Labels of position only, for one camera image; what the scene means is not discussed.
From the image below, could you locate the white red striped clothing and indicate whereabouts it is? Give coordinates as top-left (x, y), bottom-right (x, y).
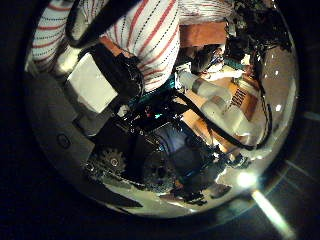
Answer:
top-left (31, 0), bottom-right (234, 93)

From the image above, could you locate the printed cardboard box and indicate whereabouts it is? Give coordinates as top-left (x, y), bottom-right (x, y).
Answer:
top-left (226, 81), bottom-right (261, 121)

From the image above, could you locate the black equipment rack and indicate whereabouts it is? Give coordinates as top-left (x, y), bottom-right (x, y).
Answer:
top-left (129, 99), bottom-right (234, 204)

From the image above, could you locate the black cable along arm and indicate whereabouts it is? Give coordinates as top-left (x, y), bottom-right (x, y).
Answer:
top-left (171, 76), bottom-right (274, 151)

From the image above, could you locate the black looped cable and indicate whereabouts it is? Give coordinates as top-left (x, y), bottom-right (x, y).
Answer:
top-left (64, 0), bottom-right (143, 49)

